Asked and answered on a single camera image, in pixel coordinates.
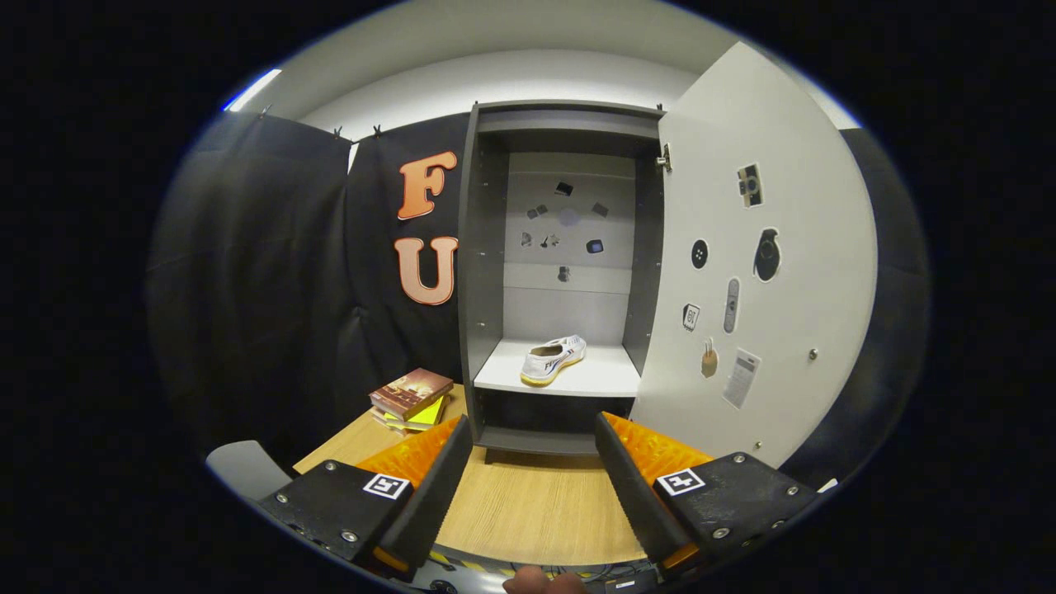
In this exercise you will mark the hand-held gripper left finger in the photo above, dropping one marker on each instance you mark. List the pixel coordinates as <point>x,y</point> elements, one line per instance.
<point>433,495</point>

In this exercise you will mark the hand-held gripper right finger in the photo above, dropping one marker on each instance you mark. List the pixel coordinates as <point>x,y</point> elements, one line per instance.
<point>631,495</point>

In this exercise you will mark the white canvas shoe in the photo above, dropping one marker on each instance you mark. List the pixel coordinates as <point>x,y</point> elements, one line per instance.
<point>551,361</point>

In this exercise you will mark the dark grey shoe cabinet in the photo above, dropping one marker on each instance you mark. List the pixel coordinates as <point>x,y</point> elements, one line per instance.
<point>478,247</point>

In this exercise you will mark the beige shoe cabinet door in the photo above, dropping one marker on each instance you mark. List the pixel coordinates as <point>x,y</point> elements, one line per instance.
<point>808,165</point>

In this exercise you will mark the light grey cabinet shelf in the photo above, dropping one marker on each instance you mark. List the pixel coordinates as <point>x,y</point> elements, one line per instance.
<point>594,378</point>

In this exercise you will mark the metal door hinge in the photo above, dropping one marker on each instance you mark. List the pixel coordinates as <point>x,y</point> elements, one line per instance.
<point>664,158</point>

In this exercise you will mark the yellow book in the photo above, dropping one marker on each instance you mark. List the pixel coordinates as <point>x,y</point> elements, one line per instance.
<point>429,414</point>

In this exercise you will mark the brown cover book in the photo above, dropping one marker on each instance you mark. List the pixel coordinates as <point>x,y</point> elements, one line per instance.
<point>412,389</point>

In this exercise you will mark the black backdrop cloth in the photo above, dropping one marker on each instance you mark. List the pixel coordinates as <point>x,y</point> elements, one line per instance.
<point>247,289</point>

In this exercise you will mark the ceiling light strip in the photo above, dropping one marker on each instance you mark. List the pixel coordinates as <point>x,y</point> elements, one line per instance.
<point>252,89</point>

